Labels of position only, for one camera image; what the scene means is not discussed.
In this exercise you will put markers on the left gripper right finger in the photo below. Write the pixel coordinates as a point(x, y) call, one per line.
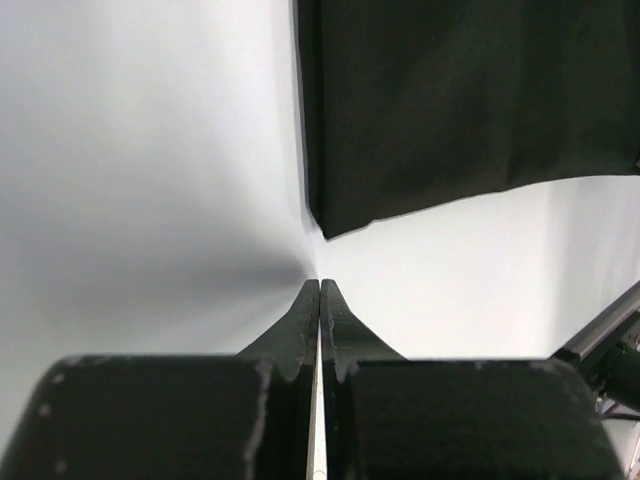
point(388, 417)

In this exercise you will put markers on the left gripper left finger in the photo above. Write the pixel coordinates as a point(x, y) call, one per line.
point(244, 416)

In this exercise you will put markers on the black t-shirt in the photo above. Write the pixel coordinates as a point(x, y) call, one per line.
point(408, 105)

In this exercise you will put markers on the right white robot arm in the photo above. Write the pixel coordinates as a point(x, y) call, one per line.
point(605, 352)

